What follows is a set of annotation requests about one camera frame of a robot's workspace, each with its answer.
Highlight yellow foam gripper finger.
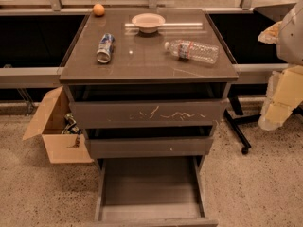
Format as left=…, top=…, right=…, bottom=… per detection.
left=258, top=65, right=303, bottom=131
left=258, top=21, right=281, bottom=44

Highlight clear plastic water bottle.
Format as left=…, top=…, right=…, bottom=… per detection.
left=164, top=40, right=219, bottom=64

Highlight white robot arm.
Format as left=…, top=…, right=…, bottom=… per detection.
left=258, top=0, right=303, bottom=131

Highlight grey middle drawer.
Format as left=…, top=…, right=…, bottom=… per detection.
left=85, top=137, right=213, bottom=159

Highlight grey drawer cabinet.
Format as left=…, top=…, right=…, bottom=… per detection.
left=58, top=7, right=240, bottom=163

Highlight grey top drawer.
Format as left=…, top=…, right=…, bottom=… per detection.
left=70, top=99, right=227, bottom=129

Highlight grey open bottom drawer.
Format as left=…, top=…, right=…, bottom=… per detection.
left=94, top=156, right=218, bottom=227

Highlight black rolling table stand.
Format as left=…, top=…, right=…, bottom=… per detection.
left=221, top=3, right=302, bottom=154

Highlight white paper bowl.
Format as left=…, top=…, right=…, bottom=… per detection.
left=132, top=13, right=166, bottom=33

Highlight crushed blue soda can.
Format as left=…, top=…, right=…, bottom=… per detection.
left=97, top=33, right=115, bottom=63

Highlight orange fruit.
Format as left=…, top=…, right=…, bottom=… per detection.
left=93, top=4, right=105, bottom=16

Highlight cans inside cardboard box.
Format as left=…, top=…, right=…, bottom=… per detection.
left=62, top=113, right=80, bottom=134

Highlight open cardboard box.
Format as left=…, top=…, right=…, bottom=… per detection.
left=23, top=87, right=93, bottom=164

